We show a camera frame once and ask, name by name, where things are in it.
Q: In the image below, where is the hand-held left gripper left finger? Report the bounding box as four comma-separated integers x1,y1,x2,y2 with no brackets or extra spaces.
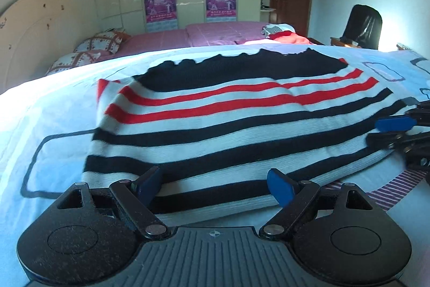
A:
56,166,170,238

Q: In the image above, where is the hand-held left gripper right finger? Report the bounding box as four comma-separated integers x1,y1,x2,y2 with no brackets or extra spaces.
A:
260,168,375,237

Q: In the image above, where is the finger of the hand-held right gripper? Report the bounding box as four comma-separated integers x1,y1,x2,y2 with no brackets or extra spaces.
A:
374,102,430,132
366,132,430,150

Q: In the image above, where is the striped knit sweater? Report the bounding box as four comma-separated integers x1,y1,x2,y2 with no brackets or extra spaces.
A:
82,49,420,216

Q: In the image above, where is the red and white clothes pile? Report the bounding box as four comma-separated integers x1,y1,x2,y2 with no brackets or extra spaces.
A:
261,24,314,45

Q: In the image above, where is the black office chair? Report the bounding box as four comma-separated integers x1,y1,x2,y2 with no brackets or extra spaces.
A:
331,5,384,50

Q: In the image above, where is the pink bedsheet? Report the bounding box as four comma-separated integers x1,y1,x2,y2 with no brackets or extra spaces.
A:
112,21,320,58

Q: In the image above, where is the cream wooden headboard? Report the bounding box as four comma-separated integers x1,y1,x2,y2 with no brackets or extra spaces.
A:
0,0,84,95

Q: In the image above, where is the purple wall poster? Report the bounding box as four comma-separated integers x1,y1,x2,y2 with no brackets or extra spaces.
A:
206,0,238,23
143,0,178,32

